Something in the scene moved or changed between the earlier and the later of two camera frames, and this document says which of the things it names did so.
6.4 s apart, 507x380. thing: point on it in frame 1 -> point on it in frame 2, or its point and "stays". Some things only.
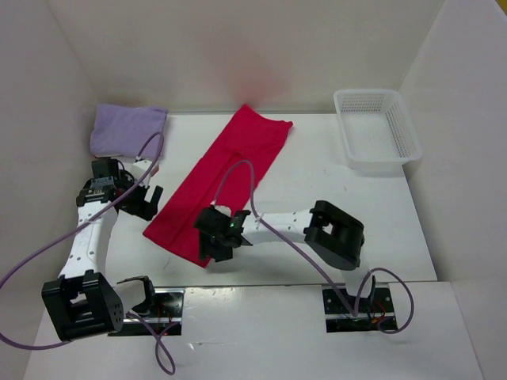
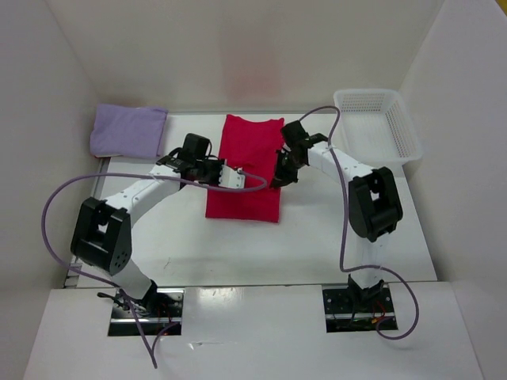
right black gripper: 207,248 -> 282,178
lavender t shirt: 133,131 stays
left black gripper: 142,208 -> 218,165
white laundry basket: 378,131 stays
